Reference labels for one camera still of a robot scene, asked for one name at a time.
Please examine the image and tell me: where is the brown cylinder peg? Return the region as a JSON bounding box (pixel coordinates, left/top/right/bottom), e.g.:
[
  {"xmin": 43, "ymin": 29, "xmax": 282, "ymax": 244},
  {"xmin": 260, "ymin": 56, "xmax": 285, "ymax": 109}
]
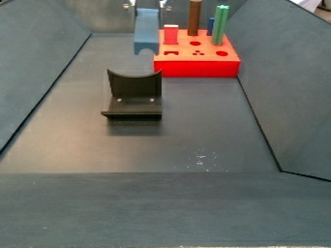
[{"xmin": 186, "ymin": 0, "xmax": 201, "ymax": 36}]

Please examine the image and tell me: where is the red shape sorter base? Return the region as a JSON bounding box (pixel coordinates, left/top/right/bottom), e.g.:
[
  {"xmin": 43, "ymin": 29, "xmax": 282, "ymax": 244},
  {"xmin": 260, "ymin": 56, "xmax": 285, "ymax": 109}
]
[{"xmin": 153, "ymin": 29, "xmax": 240, "ymax": 78}]

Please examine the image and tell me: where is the black curved fixture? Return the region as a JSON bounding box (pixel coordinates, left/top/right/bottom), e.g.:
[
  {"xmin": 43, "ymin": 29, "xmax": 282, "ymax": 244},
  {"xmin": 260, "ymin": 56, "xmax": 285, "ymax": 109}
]
[{"xmin": 101, "ymin": 71, "xmax": 162, "ymax": 119}]

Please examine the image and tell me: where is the green star peg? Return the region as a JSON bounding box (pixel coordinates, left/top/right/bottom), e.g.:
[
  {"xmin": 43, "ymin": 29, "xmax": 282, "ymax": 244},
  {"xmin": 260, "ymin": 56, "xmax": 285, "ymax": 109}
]
[{"xmin": 212, "ymin": 5, "xmax": 229, "ymax": 46}]

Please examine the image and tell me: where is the red rectangular block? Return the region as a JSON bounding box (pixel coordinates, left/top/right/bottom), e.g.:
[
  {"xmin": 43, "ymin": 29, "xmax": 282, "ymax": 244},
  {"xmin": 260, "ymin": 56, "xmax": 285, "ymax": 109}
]
[{"xmin": 162, "ymin": 24, "xmax": 178, "ymax": 45}]

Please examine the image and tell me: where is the dark blue rounded peg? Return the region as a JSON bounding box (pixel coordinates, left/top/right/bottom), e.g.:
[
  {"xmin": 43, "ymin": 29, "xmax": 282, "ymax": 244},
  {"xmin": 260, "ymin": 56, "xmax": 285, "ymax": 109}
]
[{"xmin": 206, "ymin": 17, "xmax": 214, "ymax": 36}]

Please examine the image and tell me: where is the blue arch block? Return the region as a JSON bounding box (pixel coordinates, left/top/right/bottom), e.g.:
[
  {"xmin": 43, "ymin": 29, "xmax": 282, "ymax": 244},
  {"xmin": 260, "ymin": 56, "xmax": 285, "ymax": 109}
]
[{"xmin": 133, "ymin": 8, "xmax": 158, "ymax": 55}]

